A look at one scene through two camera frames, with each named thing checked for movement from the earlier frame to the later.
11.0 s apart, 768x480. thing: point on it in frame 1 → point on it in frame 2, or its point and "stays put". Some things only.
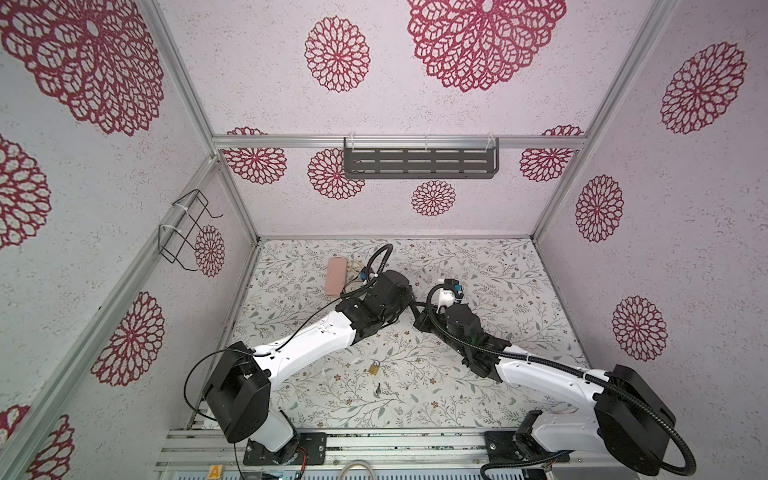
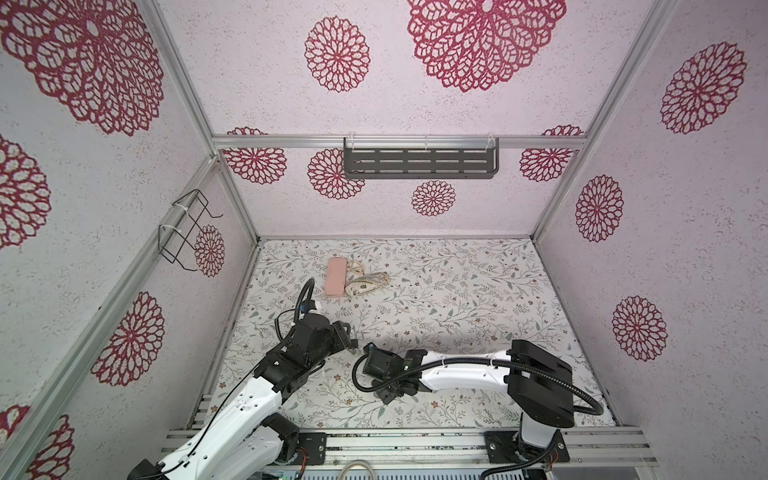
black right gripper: x=419 y=323 → x=383 y=397
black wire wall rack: x=177 y=238 stays put
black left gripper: x=408 y=300 → x=339 y=337
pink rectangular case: x=336 y=274 stays put
